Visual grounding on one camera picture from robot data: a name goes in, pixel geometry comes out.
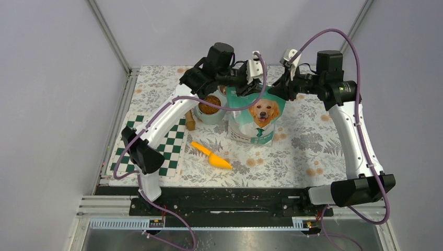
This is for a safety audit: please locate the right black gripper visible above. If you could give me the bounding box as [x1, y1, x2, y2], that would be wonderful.
[267, 64, 324, 101]

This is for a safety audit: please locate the green pet food bag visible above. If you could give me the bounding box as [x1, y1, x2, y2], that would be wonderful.
[227, 86, 286, 145]

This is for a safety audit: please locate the orange plastic scoop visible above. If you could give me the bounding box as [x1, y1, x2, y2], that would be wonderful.
[191, 141, 232, 169]

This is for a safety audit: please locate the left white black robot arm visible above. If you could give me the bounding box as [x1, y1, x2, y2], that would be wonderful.
[121, 42, 267, 215]

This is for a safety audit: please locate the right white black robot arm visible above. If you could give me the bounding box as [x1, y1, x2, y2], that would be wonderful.
[269, 49, 396, 215]

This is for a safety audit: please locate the mint double pet bowl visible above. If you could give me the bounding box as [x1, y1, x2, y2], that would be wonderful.
[194, 86, 227, 125]

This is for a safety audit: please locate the brown wooden rolling pin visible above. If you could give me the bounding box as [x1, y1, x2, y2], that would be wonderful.
[185, 110, 196, 131]

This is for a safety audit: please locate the floral patterned table mat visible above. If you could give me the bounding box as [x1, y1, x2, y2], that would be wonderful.
[118, 65, 369, 189]

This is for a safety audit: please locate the green white chessboard mat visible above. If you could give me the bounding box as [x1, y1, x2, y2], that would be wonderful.
[106, 112, 188, 182]

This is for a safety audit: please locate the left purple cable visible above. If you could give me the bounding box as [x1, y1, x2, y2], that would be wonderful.
[113, 51, 268, 251]

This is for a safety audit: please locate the purple cable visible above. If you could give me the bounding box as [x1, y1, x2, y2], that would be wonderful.
[289, 28, 392, 251]
[113, 51, 268, 251]

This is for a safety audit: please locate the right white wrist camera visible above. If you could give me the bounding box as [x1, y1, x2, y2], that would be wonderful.
[279, 49, 301, 81]

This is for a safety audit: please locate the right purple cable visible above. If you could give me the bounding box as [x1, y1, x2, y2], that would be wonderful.
[289, 28, 392, 251]

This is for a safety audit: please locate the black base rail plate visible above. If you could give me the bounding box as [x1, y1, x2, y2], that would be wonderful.
[95, 186, 335, 229]

